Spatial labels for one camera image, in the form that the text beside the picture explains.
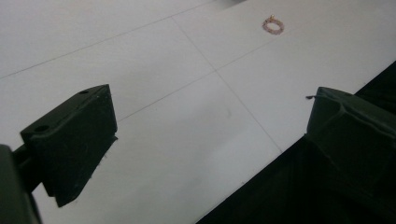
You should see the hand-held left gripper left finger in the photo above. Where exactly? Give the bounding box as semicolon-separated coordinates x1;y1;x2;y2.
12;83;119;208

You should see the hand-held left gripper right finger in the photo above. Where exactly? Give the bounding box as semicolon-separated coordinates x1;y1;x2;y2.
304;86;396;218

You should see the pink beaded bracelet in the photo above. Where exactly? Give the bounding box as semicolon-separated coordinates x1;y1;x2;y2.
262;14;285;35

